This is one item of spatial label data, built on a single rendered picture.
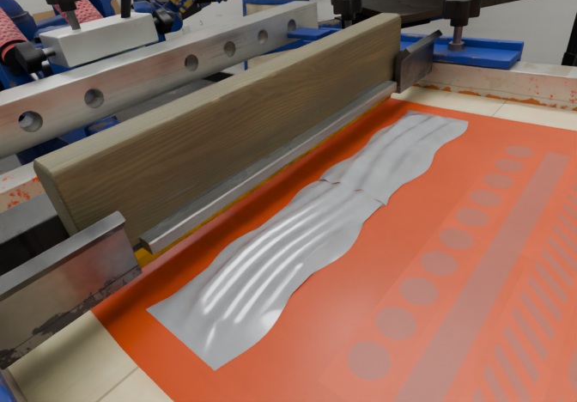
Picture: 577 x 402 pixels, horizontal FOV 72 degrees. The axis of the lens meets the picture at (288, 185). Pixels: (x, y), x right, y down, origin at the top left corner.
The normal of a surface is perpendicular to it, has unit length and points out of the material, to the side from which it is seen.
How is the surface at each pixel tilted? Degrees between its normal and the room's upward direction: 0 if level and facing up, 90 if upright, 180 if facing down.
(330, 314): 0
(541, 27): 90
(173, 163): 90
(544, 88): 90
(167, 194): 90
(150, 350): 0
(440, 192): 0
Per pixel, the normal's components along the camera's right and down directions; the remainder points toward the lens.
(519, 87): -0.65, 0.47
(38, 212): 0.46, -0.38
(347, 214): 0.21, -0.55
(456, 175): -0.11, -0.83
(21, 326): 0.75, 0.29
